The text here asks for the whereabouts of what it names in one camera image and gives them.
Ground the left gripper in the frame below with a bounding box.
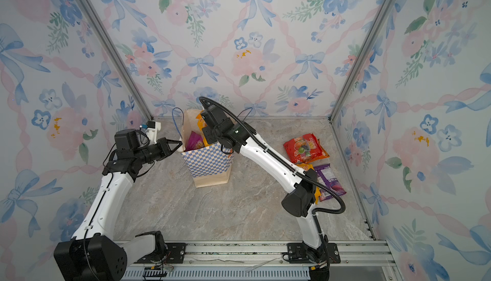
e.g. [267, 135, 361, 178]
[137, 138, 184, 165]

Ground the yellow mango candy bag front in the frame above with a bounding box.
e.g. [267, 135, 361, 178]
[196, 113, 210, 147]

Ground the yellow mango candy bag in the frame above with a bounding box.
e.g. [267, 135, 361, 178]
[297, 163, 321, 204]
[196, 113, 210, 147]

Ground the purple grape candy bag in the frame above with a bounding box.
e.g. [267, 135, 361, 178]
[185, 131, 205, 151]

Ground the blue checkered paper bag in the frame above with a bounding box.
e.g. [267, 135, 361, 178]
[172, 107, 233, 188]

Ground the red fruit candy bag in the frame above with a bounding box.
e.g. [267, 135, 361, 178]
[283, 133, 330, 164]

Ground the purple small snack packet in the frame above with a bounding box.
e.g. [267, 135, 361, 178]
[313, 164, 346, 203]

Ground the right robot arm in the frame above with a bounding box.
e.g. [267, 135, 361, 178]
[200, 99, 329, 264]

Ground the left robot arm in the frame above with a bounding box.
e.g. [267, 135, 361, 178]
[54, 138, 182, 280]

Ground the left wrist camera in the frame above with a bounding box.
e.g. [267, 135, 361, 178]
[140, 121, 161, 145]

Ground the left aluminium corner post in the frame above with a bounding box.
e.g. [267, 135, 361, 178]
[76, 0, 154, 121]

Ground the aluminium corner post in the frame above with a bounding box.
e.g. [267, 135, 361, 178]
[76, 0, 154, 121]
[329, 0, 395, 124]

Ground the black corrugated cable conduit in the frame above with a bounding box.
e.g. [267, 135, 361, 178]
[198, 96, 347, 215]

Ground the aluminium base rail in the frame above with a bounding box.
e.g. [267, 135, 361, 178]
[121, 241, 403, 280]

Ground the right aluminium corner post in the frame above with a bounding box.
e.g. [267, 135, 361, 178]
[329, 0, 395, 124]

